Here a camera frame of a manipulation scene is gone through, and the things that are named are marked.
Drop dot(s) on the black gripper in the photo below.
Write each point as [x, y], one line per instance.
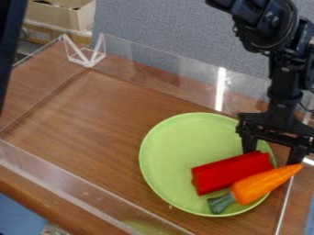
[276, 126]

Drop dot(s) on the orange toy carrot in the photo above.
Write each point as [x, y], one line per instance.
[252, 188]

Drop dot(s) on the red plastic block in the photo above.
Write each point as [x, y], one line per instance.
[217, 175]

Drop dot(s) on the green plastic plate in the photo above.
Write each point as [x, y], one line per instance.
[182, 142]

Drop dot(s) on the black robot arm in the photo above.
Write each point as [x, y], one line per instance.
[271, 29]

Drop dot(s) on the cardboard box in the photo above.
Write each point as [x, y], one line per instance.
[70, 14]

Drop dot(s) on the wooden shelf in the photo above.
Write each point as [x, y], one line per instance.
[42, 33]

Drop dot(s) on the clear acrylic tray wall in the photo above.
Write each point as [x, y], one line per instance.
[80, 109]

